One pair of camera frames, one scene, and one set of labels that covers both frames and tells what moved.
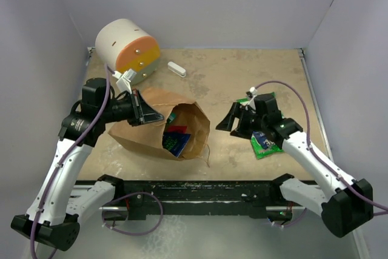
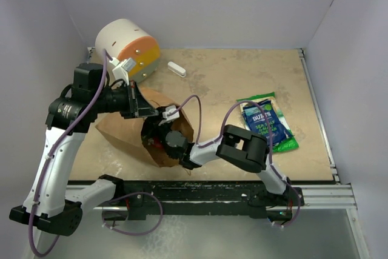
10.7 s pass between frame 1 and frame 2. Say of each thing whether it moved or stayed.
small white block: stayed
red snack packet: moved
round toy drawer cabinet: stayed
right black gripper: moved
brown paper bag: moved
